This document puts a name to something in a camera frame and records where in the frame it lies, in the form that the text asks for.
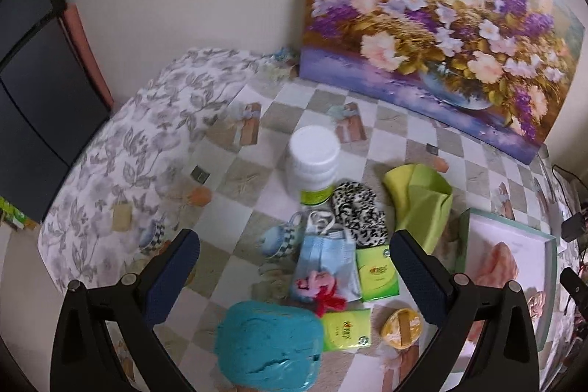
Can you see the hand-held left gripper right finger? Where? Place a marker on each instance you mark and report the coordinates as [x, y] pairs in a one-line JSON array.
[[415, 272]]

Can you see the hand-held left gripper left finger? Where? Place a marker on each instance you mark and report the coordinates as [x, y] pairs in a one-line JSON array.
[[171, 277]]

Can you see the green tissue packet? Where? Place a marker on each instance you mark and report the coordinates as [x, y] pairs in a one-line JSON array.
[[344, 330], [376, 272]]

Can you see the green cloth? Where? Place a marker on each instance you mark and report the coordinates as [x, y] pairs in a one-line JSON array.
[[420, 203]]

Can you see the white box with teal rim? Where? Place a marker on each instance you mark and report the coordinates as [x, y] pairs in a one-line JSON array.
[[487, 236]]

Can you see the leopard print fabric item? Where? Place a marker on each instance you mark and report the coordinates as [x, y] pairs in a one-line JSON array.
[[358, 213]]

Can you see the blue face mask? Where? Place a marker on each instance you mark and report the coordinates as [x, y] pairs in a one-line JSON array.
[[324, 256]]

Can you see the pink fuzzy cloth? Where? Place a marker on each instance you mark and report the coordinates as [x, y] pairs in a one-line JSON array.
[[501, 263]]

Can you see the teal fuzzy cloth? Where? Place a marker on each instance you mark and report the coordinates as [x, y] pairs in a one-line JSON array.
[[266, 346]]

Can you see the grey floral tablecloth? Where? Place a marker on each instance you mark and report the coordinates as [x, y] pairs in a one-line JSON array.
[[138, 144]]

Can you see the checkered printed tablecloth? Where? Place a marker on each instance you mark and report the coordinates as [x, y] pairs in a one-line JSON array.
[[399, 135]]

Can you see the white bottle with green label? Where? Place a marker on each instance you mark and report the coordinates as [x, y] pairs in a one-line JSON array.
[[312, 158]]

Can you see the black device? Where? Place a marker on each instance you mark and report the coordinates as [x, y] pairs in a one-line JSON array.
[[574, 286]]

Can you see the black power adapter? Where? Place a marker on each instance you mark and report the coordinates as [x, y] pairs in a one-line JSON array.
[[574, 227]]

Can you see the black chair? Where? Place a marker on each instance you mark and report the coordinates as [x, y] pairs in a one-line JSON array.
[[32, 98]]

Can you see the reddish board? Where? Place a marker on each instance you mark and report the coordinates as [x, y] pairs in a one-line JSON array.
[[89, 56]]

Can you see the floral canvas painting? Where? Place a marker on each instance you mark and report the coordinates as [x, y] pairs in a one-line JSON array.
[[427, 20]]

